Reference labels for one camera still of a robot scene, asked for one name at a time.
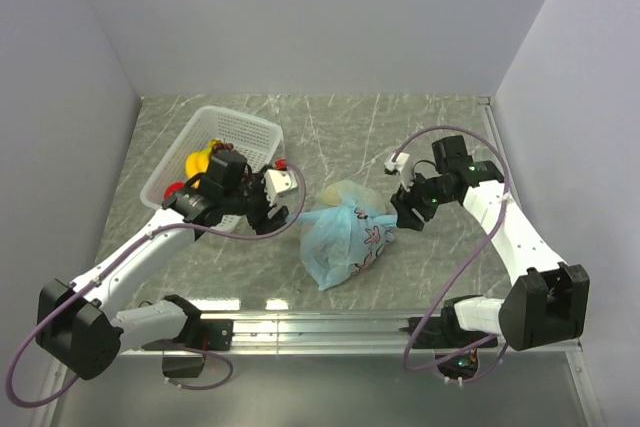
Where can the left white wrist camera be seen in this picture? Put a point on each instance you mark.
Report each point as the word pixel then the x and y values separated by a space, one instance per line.
pixel 279 181

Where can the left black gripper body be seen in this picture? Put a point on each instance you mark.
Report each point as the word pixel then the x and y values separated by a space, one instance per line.
pixel 245 199

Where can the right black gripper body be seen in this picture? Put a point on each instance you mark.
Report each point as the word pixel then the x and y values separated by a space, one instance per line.
pixel 426 195

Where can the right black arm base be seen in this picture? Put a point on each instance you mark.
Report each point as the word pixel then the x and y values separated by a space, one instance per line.
pixel 440 333

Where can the aluminium mounting rail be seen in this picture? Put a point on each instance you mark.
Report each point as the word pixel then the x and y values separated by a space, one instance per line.
pixel 316 333

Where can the dark purple fake grapes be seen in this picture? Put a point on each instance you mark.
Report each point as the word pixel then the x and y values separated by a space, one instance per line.
pixel 223 147

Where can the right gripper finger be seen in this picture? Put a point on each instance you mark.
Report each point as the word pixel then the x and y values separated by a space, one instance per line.
pixel 410 219
pixel 398 201

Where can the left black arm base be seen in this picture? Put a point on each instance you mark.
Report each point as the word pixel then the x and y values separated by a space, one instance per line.
pixel 186 356

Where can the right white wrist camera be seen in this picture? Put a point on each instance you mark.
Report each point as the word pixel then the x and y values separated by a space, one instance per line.
pixel 402 165

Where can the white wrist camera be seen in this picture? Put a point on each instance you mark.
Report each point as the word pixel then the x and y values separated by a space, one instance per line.
pixel 279 181
pixel 402 165

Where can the light blue plastic bag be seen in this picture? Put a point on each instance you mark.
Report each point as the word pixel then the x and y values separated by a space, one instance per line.
pixel 346 231

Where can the red fake apple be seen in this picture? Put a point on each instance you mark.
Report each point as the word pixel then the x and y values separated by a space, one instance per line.
pixel 172 189

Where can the white plastic basket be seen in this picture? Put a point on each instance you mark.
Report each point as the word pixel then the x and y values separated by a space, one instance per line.
pixel 210 129

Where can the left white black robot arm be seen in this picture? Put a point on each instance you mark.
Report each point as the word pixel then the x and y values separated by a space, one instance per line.
pixel 86 321

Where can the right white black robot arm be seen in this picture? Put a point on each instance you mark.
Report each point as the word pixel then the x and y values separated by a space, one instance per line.
pixel 548 298

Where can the yellow banana bunch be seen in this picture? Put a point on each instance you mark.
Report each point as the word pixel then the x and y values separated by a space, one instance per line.
pixel 197 162

